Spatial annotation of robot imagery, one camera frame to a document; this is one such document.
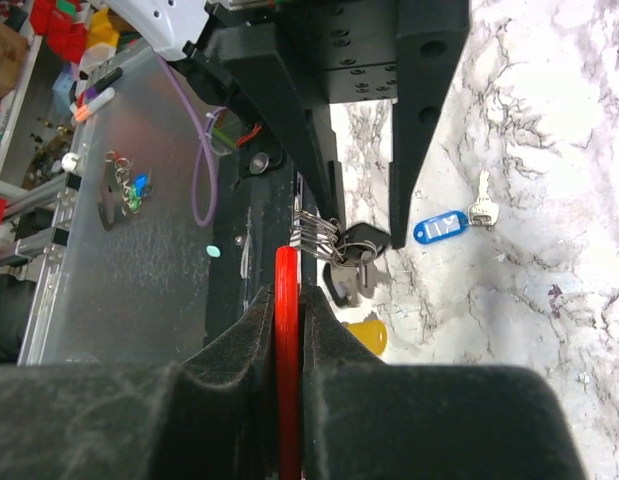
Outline coloured blocks on shelf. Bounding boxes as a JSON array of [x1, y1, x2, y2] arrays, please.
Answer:
[[29, 0, 120, 64]]

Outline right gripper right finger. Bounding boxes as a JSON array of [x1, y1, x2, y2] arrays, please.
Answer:
[[301, 286, 586, 479]]

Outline markers on outside tray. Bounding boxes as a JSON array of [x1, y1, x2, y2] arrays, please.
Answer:
[[71, 67, 123, 123]]

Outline spare key bunch outside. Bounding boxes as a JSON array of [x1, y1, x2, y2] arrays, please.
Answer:
[[97, 150, 154, 231]]

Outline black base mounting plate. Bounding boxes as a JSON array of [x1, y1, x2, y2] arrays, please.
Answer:
[[204, 153, 297, 344]]

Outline aluminium frame rail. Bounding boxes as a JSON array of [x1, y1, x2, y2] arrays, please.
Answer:
[[0, 173, 82, 364]]

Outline red black key holder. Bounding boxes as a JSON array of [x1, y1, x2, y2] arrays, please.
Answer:
[[274, 246, 302, 479]]

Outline bunch of silver keys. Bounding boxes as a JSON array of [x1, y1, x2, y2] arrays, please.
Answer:
[[292, 170, 499, 364]]

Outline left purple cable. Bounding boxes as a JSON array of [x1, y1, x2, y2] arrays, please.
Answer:
[[156, 52, 228, 229]]

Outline blue key tag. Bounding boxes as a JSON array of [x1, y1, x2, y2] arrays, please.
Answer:
[[413, 210, 469, 245]]

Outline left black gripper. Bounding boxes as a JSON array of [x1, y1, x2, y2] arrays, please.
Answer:
[[205, 0, 470, 250]]

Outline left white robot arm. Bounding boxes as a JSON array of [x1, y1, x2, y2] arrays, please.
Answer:
[[111, 1, 471, 249]]

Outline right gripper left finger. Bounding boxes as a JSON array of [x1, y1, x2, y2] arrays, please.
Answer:
[[0, 287, 278, 479]]

